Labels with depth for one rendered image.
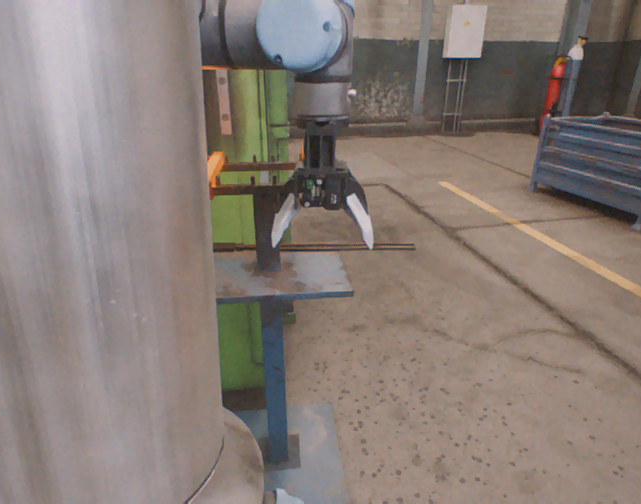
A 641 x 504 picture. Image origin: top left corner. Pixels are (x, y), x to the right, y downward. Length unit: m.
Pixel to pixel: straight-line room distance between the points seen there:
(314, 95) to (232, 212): 0.90
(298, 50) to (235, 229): 1.05
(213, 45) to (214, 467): 0.40
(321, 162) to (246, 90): 0.82
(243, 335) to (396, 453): 0.67
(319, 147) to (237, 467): 0.46
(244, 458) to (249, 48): 0.39
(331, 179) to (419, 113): 7.41
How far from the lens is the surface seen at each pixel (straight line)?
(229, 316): 1.59
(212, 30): 0.49
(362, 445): 1.61
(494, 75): 8.57
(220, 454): 0.18
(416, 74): 7.87
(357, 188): 0.63
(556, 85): 8.11
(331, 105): 0.56
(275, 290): 1.02
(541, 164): 4.69
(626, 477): 1.81
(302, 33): 0.44
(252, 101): 1.35
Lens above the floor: 1.21
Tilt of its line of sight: 25 degrees down
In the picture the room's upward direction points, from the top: straight up
